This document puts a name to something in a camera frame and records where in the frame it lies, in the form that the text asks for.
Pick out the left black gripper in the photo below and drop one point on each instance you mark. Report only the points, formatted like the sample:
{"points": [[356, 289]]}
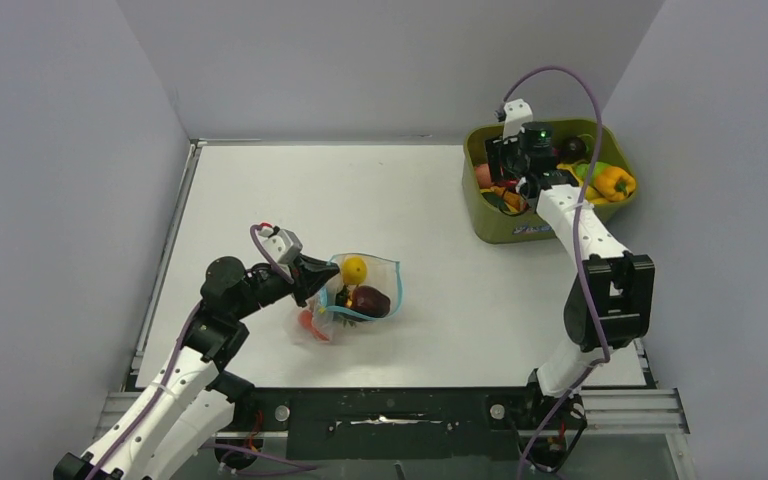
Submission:
{"points": [[309, 274]]}

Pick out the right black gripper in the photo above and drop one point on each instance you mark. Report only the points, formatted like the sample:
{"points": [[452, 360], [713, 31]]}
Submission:
{"points": [[497, 150]]}

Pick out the yellow toy mango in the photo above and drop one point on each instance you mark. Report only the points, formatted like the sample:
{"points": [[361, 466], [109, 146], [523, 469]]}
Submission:
{"points": [[354, 271]]}

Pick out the clear zip top bag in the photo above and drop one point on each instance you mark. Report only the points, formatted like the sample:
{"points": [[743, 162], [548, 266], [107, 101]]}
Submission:
{"points": [[383, 274]]}

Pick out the dark red toy apple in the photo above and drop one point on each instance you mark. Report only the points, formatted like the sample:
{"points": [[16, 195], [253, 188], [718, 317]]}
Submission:
{"points": [[370, 302]]}

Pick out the toy pineapple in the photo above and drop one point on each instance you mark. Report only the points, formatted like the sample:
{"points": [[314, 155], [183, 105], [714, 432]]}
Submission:
{"points": [[343, 300]]}

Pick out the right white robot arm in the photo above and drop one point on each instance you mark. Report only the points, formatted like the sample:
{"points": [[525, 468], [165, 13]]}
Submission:
{"points": [[609, 303]]}

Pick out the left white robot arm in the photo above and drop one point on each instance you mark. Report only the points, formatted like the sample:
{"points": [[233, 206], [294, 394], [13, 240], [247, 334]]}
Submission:
{"points": [[194, 396]]}

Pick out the small pink toy peach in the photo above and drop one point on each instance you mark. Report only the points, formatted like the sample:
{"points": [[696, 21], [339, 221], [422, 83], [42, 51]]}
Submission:
{"points": [[483, 176]]}

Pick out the olive green plastic bin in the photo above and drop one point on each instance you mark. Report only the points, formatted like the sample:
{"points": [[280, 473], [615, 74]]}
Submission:
{"points": [[495, 227]]}

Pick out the dark purple toy plum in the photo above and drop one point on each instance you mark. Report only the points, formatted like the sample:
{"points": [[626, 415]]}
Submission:
{"points": [[572, 149]]}

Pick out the green toy pepper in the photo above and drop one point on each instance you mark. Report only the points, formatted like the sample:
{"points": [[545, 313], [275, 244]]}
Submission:
{"points": [[589, 171]]}

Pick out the yellow toy bell pepper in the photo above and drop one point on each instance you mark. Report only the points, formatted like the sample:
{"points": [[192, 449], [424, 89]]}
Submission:
{"points": [[615, 184]]}

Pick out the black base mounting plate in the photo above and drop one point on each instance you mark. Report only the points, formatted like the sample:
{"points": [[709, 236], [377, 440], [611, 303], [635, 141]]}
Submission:
{"points": [[315, 424]]}

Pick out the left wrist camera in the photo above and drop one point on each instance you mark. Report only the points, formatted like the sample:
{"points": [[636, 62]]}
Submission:
{"points": [[277, 245]]}

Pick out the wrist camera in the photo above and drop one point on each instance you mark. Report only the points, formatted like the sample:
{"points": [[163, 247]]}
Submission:
{"points": [[513, 114], [277, 245]]}

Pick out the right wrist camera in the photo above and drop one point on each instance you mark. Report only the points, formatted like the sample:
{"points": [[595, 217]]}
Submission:
{"points": [[513, 114]]}

